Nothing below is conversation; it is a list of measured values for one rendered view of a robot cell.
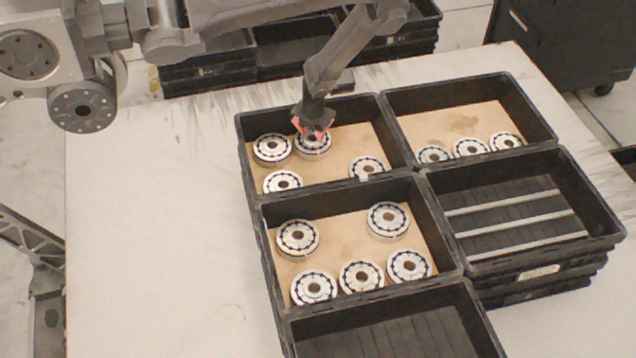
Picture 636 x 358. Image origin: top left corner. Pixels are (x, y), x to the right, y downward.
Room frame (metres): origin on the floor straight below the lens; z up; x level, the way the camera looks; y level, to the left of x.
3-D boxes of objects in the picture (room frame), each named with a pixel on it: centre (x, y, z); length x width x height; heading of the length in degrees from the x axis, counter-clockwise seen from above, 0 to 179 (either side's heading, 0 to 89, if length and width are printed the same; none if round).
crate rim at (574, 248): (0.85, -0.47, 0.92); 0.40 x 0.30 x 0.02; 106
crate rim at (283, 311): (0.74, -0.08, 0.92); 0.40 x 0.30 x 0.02; 106
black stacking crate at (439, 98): (1.14, -0.39, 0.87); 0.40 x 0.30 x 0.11; 106
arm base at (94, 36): (0.74, 0.34, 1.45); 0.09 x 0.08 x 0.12; 17
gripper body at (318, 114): (1.10, 0.02, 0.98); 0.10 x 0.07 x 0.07; 61
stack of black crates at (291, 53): (2.08, 0.10, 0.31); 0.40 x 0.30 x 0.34; 107
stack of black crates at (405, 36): (2.19, -0.28, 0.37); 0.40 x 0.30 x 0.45; 107
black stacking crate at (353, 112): (1.03, 0.00, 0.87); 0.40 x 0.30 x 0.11; 106
